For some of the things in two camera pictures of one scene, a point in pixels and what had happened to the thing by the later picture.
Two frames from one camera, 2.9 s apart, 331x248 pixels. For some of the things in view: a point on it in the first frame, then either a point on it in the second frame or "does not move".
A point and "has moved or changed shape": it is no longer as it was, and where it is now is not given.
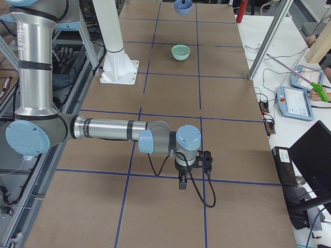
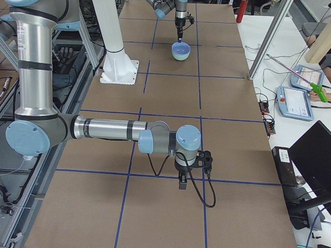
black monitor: x=312 y=153 does not move
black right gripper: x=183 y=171 does not move
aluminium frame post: x=283 y=6 does not move
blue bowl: x=183 y=9 has moved or changed shape
